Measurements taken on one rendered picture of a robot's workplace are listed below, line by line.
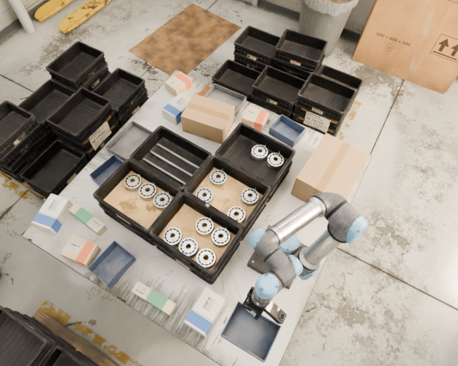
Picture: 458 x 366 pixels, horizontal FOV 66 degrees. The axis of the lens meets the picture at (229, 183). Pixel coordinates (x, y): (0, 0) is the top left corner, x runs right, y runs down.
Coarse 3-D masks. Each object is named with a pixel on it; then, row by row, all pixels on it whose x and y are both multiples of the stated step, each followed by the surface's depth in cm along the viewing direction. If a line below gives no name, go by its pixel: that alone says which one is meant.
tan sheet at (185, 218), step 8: (184, 208) 201; (192, 208) 202; (176, 216) 199; (184, 216) 199; (192, 216) 199; (200, 216) 199; (168, 224) 196; (176, 224) 196; (184, 224) 197; (192, 224) 197; (216, 224) 197; (184, 232) 194; (192, 232) 194; (200, 240) 192; (208, 240) 192; (200, 248) 190; (216, 248) 190; (224, 248) 190; (216, 256) 188
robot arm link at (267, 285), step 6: (264, 276) 119; (270, 276) 119; (258, 282) 118; (264, 282) 118; (270, 282) 118; (276, 282) 118; (258, 288) 117; (264, 288) 116; (270, 288) 117; (276, 288) 117; (282, 288) 122; (258, 294) 119; (264, 294) 117; (270, 294) 116; (258, 300) 123; (264, 300) 121; (270, 300) 123
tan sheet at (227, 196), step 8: (216, 168) 215; (208, 176) 212; (200, 184) 210; (208, 184) 210; (232, 184) 210; (240, 184) 210; (216, 192) 207; (224, 192) 207; (232, 192) 207; (240, 192) 207; (216, 200) 204; (224, 200) 205; (232, 200) 205; (240, 200) 205; (224, 208) 202; (248, 208) 202; (248, 216) 200
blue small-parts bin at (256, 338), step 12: (240, 312) 151; (228, 324) 149; (240, 324) 149; (252, 324) 149; (264, 324) 149; (276, 324) 143; (228, 336) 146; (240, 336) 146; (252, 336) 147; (264, 336) 147; (276, 336) 141; (240, 348) 143; (252, 348) 144; (264, 348) 144; (264, 360) 136
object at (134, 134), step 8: (128, 128) 243; (136, 128) 246; (144, 128) 241; (120, 136) 240; (128, 136) 242; (136, 136) 242; (144, 136) 242; (112, 144) 236; (120, 144) 239; (128, 144) 239; (136, 144) 239; (112, 152) 233; (120, 152) 235; (128, 152) 235
